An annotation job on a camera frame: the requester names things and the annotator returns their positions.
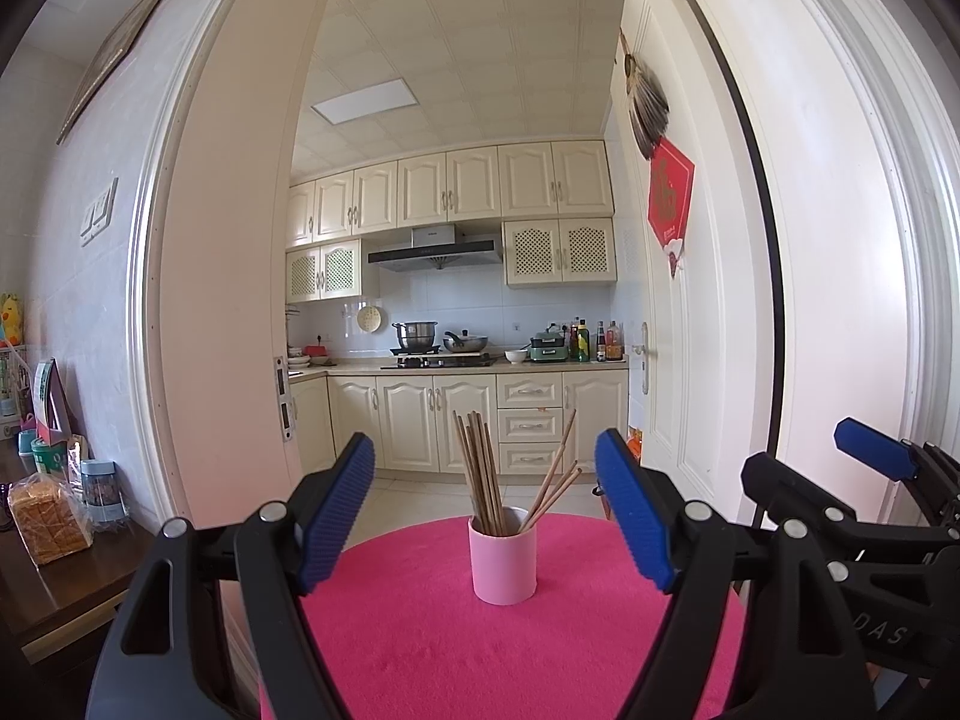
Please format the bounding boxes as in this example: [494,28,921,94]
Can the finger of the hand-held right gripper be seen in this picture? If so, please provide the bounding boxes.
[740,451,960,565]
[834,416,960,531]

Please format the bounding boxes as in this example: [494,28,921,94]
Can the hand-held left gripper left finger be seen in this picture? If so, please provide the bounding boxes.
[86,431,376,720]

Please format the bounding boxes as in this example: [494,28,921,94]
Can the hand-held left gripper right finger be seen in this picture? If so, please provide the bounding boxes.
[594,427,878,720]

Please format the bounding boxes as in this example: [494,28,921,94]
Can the pink cup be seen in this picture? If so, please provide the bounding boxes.
[468,506,539,606]

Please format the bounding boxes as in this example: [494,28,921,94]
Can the bunch of wooden chopsticks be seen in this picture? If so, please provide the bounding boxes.
[452,408,583,539]

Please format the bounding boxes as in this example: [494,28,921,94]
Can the cream base kitchen cabinets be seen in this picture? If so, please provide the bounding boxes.
[289,369,629,475]

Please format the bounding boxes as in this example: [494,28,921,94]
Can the cream cabinet drawer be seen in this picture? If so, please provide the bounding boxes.
[497,409,563,445]
[497,375,563,412]
[498,442,563,475]

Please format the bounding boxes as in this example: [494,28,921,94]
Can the metal door lock plate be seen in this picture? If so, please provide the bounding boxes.
[274,356,293,442]

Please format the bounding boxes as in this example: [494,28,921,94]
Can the black gas stove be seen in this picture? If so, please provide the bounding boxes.
[380,351,500,369]

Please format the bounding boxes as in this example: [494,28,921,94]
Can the steel cooking pot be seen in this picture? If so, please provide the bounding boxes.
[392,321,440,352]

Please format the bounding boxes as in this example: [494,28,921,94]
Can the pink round table mat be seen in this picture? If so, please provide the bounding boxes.
[259,514,747,720]

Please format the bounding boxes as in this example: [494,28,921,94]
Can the blue lidded clear jar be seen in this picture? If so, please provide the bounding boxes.
[79,459,125,524]

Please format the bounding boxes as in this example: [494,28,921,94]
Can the steel range hood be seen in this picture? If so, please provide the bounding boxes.
[367,223,505,274]

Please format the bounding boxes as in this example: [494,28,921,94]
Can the bagged sliced bread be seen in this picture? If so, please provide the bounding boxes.
[7,474,95,567]

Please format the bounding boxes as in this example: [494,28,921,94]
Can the red paper door decoration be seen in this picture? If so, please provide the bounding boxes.
[646,137,696,280]

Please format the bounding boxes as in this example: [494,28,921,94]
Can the pink and green card box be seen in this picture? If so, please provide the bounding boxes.
[31,358,72,445]

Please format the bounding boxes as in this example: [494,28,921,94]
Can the cream upper kitchen cabinets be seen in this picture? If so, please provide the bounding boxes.
[286,140,616,248]

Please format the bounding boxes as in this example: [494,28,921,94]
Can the white storage rack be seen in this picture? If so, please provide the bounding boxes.
[0,345,35,421]

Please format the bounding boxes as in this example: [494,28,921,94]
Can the woven hanging fan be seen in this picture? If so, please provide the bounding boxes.
[616,30,671,161]

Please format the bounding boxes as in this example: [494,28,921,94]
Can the ceiling light panel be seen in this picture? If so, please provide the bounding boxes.
[310,78,418,123]

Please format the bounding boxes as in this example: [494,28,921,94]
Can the metal door handle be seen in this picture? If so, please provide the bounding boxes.
[628,322,652,395]

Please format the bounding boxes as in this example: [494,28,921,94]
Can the cream lattice-door wall cabinet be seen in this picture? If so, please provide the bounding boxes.
[504,217,618,287]
[286,238,362,305]

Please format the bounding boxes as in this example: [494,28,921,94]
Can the white wall switch panel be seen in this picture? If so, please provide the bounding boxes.
[79,178,119,247]

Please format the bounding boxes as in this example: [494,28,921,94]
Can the framed wall picture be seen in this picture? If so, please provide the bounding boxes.
[56,0,200,145]

